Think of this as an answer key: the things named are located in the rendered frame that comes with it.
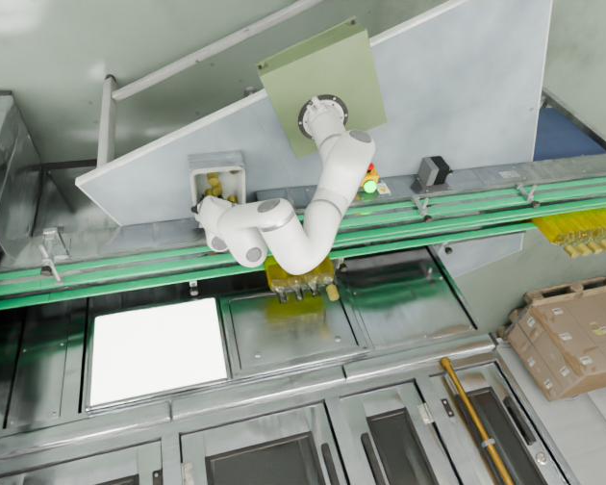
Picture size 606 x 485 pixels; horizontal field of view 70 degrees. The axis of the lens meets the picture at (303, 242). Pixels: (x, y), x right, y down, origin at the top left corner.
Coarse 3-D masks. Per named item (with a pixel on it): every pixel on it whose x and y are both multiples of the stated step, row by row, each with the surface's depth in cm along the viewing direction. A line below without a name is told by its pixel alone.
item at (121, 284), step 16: (496, 224) 183; (512, 224) 184; (528, 224) 185; (384, 240) 171; (400, 240) 172; (416, 240) 173; (432, 240) 173; (448, 240) 174; (336, 256) 163; (160, 272) 151; (176, 272) 152; (192, 272) 152; (208, 272) 152; (224, 272) 153; (240, 272) 154; (48, 288) 143; (64, 288) 143; (80, 288) 144; (96, 288) 144; (112, 288) 145; (128, 288) 145; (0, 304) 137; (16, 304) 137; (32, 304) 138
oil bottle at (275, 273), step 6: (270, 258) 151; (264, 264) 154; (270, 264) 150; (276, 264) 150; (270, 270) 148; (276, 270) 148; (282, 270) 148; (270, 276) 146; (276, 276) 146; (282, 276) 146; (270, 282) 146; (276, 282) 145; (282, 282) 145; (270, 288) 147; (276, 288) 145
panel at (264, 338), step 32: (256, 288) 161; (320, 288) 164; (224, 320) 150; (256, 320) 152; (288, 320) 153; (320, 320) 154; (352, 320) 154; (224, 352) 142; (256, 352) 143; (288, 352) 144; (320, 352) 145; (352, 352) 146; (192, 384) 134; (224, 384) 136
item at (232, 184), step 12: (204, 168) 134; (216, 168) 134; (228, 168) 135; (240, 168) 136; (192, 180) 135; (204, 180) 145; (228, 180) 147; (240, 180) 141; (192, 192) 138; (204, 192) 149; (228, 192) 151; (240, 192) 146; (240, 204) 150
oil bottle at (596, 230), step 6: (582, 216) 182; (588, 216) 183; (588, 222) 180; (594, 222) 180; (594, 228) 177; (600, 228) 178; (594, 234) 177; (600, 234) 177; (594, 240) 180; (600, 240) 176; (600, 246) 176
